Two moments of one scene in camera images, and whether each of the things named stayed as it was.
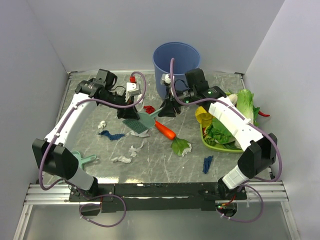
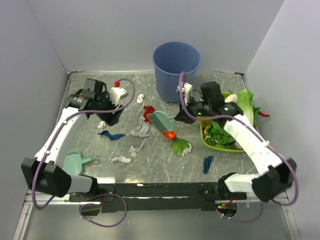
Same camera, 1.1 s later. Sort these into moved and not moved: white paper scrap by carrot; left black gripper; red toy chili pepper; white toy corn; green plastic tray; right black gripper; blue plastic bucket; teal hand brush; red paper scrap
Moved: teal hand brush; right black gripper; left black gripper
Not moved: white paper scrap by carrot; red toy chili pepper; green plastic tray; white toy corn; red paper scrap; blue plastic bucket
